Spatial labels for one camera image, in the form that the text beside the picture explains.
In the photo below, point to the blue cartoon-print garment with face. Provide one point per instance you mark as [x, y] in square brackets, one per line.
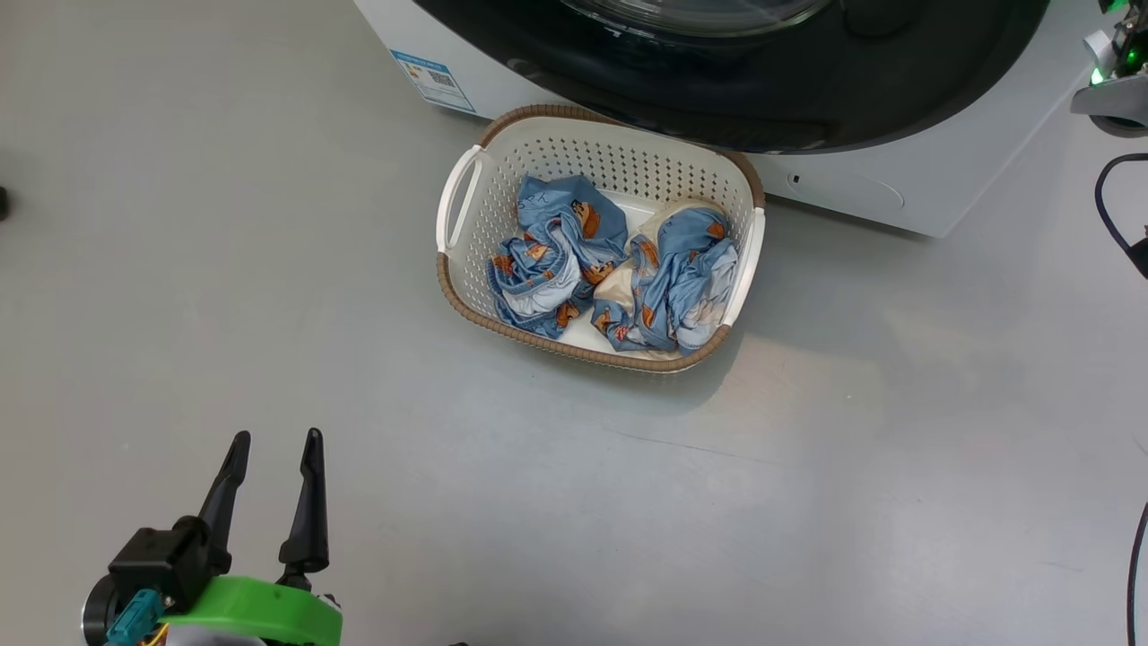
[556, 242]

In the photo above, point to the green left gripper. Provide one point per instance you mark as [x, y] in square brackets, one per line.
[260, 615]

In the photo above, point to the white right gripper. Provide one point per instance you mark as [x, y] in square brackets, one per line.
[1121, 103]

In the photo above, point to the blue and cream cartoon garment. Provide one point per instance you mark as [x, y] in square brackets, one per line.
[682, 278]

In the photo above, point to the teal left camera connector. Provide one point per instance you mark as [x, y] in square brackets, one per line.
[134, 619]

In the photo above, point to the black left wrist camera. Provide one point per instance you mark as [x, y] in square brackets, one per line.
[157, 556]

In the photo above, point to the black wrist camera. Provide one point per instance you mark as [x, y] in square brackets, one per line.
[157, 556]
[1132, 45]

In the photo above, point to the cream perforated laundry basket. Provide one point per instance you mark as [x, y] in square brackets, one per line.
[556, 148]

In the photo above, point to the round filter cover flap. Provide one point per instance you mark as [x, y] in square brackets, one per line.
[847, 190]

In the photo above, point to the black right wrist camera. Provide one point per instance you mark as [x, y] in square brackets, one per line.
[1132, 45]

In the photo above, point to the white washing machine body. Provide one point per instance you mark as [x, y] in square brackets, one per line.
[951, 170]

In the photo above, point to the black round washing machine door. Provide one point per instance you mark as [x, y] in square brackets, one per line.
[897, 72]

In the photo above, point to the blue and white energy sticker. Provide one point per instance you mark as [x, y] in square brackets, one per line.
[435, 82]

